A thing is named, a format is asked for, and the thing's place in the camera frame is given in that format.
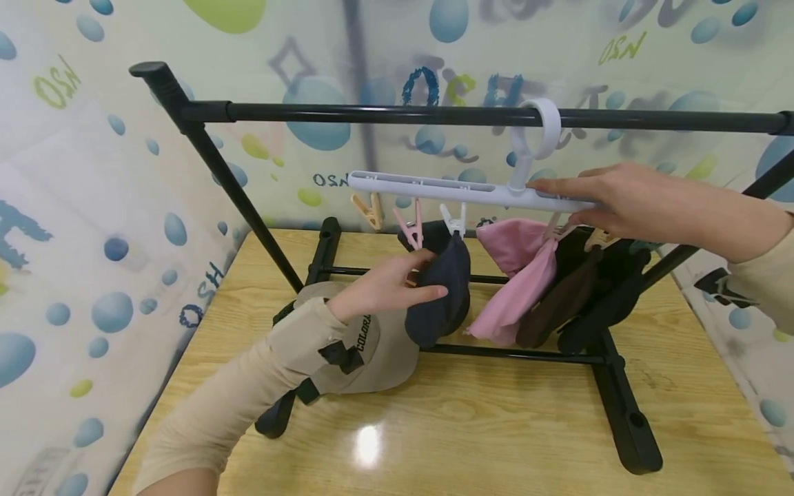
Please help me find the person's left hand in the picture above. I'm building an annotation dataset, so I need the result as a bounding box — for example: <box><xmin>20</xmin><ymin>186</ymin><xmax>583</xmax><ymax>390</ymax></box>
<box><xmin>327</xmin><ymin>249</ymin><xmax>449</xmax><ymax>324</ymax></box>

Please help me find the person's right hand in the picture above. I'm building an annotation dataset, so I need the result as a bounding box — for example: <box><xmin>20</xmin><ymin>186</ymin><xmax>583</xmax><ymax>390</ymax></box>
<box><xmin>526</xmin><ymin>163</ymin><xmax>653</xmax><ymax>240</ymax></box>

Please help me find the navy blue cap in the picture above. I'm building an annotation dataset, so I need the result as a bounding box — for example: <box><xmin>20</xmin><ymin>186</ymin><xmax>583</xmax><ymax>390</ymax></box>
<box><xmin>398</xmin><ymin>220</ymin><xmax>473</xmax><ymax>351</ymax></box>

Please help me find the white clip hanger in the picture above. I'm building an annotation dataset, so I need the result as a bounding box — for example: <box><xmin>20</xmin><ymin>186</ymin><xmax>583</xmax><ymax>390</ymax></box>
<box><xmin>347</xmin><ymin>98</ymin><xmax>600</xmax><ymax>213</ymax></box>

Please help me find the person's left forearm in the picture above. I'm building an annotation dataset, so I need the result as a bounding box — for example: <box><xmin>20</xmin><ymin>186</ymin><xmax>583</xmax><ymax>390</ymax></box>
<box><xmin>132</xmin><ymin>296</ymin><xmax>352</xmax><ymax>496</ymax></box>

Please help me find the person's right forearm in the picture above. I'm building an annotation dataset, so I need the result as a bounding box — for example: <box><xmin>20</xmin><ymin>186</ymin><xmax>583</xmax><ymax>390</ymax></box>
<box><xmin>644</xmin><ymin>171</ymin><xmax>794</xmax><ymax>338</ymax></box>

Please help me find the pink clothes clip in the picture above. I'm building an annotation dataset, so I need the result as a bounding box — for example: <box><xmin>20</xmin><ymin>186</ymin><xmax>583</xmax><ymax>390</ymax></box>
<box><xmin>391</xmin><ymin>199</ymin><xmax>425</xmax><ymax>251</ymax></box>
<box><xmin>544</xmin><ymin>213</ymin><xmax>576</xmax><ymax>242</ymax></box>

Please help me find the white clothes clip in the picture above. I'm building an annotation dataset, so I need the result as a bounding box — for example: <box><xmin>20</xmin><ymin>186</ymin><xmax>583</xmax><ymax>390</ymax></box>
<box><xmin>439</xmin><ymin>203</ymin><xmax>468</xmax><ymax>239</ymax></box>

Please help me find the beige cap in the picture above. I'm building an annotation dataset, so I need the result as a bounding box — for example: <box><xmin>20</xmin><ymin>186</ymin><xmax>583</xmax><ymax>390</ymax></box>
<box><xmin>294</xmin><ymin>280</ymin><xmax>423</xmax><ymax>395</ymax></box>

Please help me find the black cap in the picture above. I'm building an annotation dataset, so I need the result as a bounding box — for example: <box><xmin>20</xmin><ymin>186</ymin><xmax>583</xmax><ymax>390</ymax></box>
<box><xmin>554</xmin><ymin>227</ymin><xmax>653</xmax><ymax>356</ymax></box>

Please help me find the brown cap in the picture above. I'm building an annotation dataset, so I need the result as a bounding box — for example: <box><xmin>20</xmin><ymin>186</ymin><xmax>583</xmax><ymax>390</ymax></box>
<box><xmin>515</xmin><ymin>245</ymin><xmax>604</xmax><ymax>349</ymax></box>

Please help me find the pink cap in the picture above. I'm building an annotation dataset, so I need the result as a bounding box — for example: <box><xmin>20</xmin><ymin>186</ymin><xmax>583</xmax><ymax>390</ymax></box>
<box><xmin>465</xmin><ymin>218</ymin><xmax>560</xmax><ymax>348</ymax></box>

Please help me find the black clothes rack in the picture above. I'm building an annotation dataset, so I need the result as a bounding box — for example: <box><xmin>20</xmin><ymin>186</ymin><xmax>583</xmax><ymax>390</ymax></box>
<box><xmin>129</xmin><ymin>61</ymin><xmax>794</xmax><ymax>476</ymax></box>

